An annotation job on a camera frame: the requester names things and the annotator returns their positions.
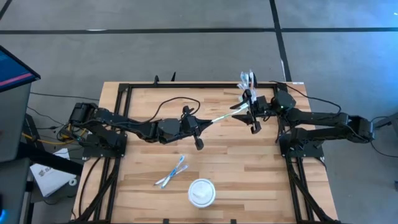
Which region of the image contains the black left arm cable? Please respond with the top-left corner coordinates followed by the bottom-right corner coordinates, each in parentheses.
top-left (146, 96), bottom-right (201, 124)

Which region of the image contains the yellow floor cable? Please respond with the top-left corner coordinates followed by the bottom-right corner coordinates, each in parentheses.
top-left (21, 123), bottom-right (88, 146)

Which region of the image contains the looped black floor cable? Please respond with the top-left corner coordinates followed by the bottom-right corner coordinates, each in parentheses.
top-left (368, 116), bottom-right (398, 158)

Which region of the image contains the grey monitor stand box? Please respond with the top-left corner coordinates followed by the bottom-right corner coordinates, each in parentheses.
top-left (0, 82), bottom-right (32, 163)

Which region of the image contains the orange toothbrush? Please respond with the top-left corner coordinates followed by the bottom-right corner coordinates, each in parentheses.
top-left (249, 71), bottom-right (257, 94)

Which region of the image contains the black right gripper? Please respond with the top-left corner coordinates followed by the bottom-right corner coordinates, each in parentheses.
top-left (230, 89), bottom-right (262, 135)

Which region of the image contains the dark grey cabinet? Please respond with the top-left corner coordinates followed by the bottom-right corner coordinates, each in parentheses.
top-left (0, 158), bottom-right (32, 224)

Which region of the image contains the black aluminium upright post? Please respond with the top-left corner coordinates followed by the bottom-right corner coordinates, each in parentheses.
top-left (17, 141), bottom-right (84, 177)

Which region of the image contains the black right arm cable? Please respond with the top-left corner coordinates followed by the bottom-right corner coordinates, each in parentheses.
top-left (269, 80), bottom-right (342, 116)

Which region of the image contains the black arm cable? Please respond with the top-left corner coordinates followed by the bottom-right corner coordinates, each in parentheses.
top-left (146, 96), bottom-right (201, 124)
top-left (269, 80), bottom-right (342, 116)

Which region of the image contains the grey desk leg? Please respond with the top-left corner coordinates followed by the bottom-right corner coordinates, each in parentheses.
top-left (370, 112), bottom-right (398, 131)

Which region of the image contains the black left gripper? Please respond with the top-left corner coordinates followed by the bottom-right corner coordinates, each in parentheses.
top-left (193, 118), bottom-right (214, 151)

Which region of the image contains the thin black floor cable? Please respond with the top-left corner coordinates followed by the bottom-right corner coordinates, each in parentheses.
top-left (29, 91), bottom-right (100, 102)

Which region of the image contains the white printed paper sheet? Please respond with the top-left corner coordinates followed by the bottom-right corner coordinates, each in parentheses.
top-left (29, 147), bottom-right (78, 198)

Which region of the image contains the thick black power cable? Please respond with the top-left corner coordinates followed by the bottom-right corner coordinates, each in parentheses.
top-left (77, 157), bottom-right (104, 220)

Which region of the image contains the clear plastic holder cup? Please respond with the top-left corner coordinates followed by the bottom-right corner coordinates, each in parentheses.
top-left (244, 91), bottom-right (260, 124)

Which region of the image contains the monitor with blue screen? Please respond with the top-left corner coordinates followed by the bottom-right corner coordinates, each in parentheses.
top-left (0, 45), bottom-right (42, 93)

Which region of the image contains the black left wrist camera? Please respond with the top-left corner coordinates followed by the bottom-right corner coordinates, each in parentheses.
top-left (181, 115), bottom-right (200, 135)

